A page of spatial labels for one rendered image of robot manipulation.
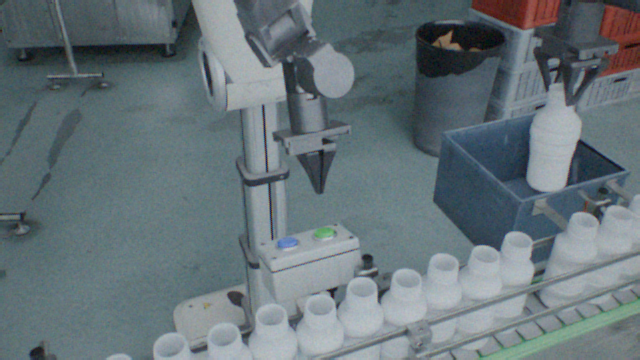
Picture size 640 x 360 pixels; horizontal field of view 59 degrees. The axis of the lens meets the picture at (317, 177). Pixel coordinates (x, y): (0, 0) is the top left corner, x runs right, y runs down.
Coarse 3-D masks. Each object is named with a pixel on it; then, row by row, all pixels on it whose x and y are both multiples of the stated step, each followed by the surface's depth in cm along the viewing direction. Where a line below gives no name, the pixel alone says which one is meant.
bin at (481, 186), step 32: (480, 128) 148; (512, 128) 152; (448, 160) 144; (480, 160) 154; (512, 160) 159; (576, 160) 144; (608, 160) 135; (448, 192) 148; (480, 192) 134; (512, 192) 159; (544, 192) 158; (576, 192) 127; (480, 224) 137; (512, 224) 125; (544, 224) 129; (544, 256) 136
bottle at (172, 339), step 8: (168, 336) 65; (176, 336) 65; (160, 344) 64; (168, 344) 65; (176, 344) 66; (184, 344) 64; (160, 352) 65; (168, 352) 66; (176, 352) 66; (184, 352) 63
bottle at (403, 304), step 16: (400, 272) 73; (416, 272) 73; (400, 288) 71; (416, 288) 71; (384, 304) 74; (400, 304) 72; (416, 304) 73; (384, 320) 74; (400, 320) 72; (416, 320) 72; (384, 352) 77; (400, 352) 76
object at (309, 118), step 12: (288, 96) 79; (300, 96) 78; (288, 108) 81; (300, 108) 79; (312, 108) 79; (324, 108) 80; (300, 120) 79; (312, 120) 79; (324, 120) 80; (336, 120) 85; (276, 132) 83; (288, 132) 82; (300, 132) 80; (312, 132) 79; (324, 132) 80; (336, 132) 81; (348, 132) 81; (288, 144) 78
